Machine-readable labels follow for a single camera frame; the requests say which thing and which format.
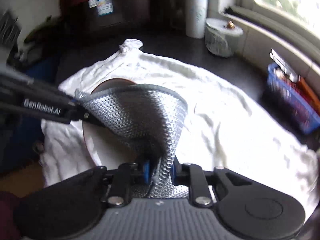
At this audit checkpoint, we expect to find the blue plastic basket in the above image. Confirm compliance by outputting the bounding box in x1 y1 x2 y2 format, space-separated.
266 63 319 134

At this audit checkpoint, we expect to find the glass jar with lid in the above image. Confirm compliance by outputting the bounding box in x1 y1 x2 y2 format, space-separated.
204 18 244 58

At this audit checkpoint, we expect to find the orange handled knife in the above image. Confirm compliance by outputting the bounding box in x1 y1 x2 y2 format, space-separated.
270 49 319 114

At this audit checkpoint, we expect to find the paper towel roll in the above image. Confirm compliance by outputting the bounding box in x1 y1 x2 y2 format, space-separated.
184 0 208 39

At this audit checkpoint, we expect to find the brown garlic bulb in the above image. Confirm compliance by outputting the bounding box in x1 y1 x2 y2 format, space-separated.
225 21 235 29

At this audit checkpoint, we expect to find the white bowl with brown rim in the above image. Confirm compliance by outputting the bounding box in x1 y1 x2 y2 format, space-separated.
80 78 141 169

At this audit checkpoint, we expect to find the grey mesh dish cloth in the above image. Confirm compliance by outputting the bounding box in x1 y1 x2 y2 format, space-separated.
75 79 188 198

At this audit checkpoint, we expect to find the white towel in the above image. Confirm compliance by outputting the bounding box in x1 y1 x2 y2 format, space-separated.
40 39 319 217

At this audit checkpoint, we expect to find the dark red cooking appliance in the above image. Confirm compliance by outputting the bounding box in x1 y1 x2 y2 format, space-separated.
59 0 170 31

